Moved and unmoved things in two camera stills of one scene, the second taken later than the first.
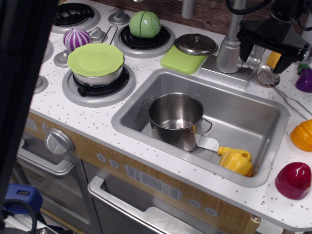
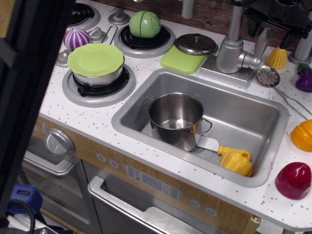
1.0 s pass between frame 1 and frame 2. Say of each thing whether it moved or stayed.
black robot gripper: moved
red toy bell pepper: stayed
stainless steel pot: stayed
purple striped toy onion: stayed
